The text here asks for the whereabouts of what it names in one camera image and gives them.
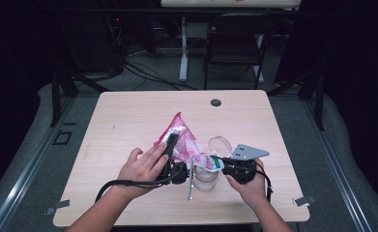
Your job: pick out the person's right hand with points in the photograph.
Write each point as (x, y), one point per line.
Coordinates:
(254, 193)

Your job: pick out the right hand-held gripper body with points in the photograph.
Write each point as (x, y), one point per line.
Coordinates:
(241, 170)

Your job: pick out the person's left hand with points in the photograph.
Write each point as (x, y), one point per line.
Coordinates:
(141, 174)

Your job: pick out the pink and white plastic bag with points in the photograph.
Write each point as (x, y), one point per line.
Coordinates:
(186, 145)

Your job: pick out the grey tape strip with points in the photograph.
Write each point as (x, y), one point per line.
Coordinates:
(57, 207)
(304, 200)

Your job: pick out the black metal stand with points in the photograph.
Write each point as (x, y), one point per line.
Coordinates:
(56, 96)
(319, 103)

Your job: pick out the white desk leg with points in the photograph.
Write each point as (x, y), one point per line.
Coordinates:
(260, 64)
(184, 51)

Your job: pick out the black folding chair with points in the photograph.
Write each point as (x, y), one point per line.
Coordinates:
(233, 35)

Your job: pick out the aluminium floor rail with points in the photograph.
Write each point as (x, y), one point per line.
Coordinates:
(32, 167)
(334, 161)

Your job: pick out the dark equipment cabinet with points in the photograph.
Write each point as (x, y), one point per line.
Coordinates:
(90, 45)

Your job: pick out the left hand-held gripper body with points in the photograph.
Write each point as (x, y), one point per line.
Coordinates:
(180, 172)

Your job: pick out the clear glass jar lid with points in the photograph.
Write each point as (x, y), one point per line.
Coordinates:
(220, 146)

